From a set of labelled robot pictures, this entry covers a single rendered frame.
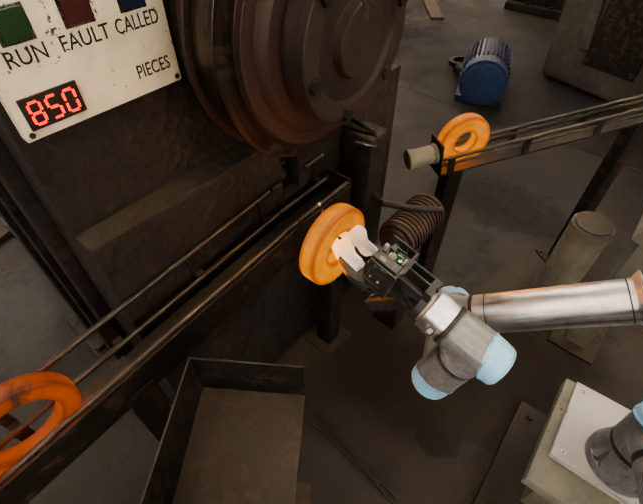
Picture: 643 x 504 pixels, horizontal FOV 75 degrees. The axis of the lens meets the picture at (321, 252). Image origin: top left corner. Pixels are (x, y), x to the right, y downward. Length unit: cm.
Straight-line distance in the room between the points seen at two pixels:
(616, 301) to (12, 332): 191
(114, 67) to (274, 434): 66
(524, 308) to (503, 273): 116
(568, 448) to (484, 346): 61
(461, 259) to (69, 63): 164
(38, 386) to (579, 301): 87
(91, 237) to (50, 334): 113
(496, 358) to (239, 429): 46
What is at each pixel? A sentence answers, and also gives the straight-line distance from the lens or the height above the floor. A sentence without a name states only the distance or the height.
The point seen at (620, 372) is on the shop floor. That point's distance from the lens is 188.
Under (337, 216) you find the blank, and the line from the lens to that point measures 71.
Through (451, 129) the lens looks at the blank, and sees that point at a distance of 127.
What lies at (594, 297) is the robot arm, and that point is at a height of 84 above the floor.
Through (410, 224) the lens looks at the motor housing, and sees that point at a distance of 127.
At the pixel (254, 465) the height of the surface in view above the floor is 60.
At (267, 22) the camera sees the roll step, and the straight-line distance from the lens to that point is 67.
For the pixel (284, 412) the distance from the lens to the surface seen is 84.
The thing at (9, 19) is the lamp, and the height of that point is 121.
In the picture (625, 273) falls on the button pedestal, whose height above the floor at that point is 40.
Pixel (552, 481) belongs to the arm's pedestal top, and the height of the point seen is 30.
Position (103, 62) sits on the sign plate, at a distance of 73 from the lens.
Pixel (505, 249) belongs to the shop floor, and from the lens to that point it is 207.
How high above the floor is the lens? 138
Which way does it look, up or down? 47 degrees down
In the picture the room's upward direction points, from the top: straight up
